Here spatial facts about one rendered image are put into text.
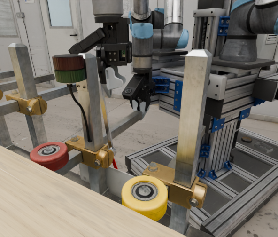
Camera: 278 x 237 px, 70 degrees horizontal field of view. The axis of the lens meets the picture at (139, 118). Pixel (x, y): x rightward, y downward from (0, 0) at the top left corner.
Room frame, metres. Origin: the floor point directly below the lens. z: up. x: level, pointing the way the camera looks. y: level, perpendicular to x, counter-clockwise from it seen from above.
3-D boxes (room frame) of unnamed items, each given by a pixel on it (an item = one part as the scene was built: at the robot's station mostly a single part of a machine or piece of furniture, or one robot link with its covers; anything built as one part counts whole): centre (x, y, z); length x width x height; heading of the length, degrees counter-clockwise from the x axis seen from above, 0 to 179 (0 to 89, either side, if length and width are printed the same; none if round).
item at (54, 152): (0.39, 0.21, 0.85); 0.08 x 0.08 x 0.11
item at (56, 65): (0.42, 0.14, 1.10); 0.06 x 0.06 x 0.02
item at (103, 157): (0.47, 0.14, 0.85); 0.13 x 0.06 x 0.05; 60
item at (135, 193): (0.26, -0.01, 0.85); 0.08 x 0.08 x 0.11
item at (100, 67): (0.54, 0.10, 1.07); 0.05 x 0.02 x 0.09; 170
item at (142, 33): (0.77, -0.01, 1.12); 0.09 x 0.08 x 0.11; 0
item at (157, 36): (0.87, -0.03, 1.12); 0.11 x 0.11 x 0.08; 0
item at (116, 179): (0.46, 0.08, 0.75); 0.26 x 0.01 x 0.10; 60
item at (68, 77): (0.42, 0.14, 1.07); 0.06 x 0.06 x 0.02
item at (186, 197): (0.34, -0.08, 0.84); 0.13 x 0.06 x 0.05; 60
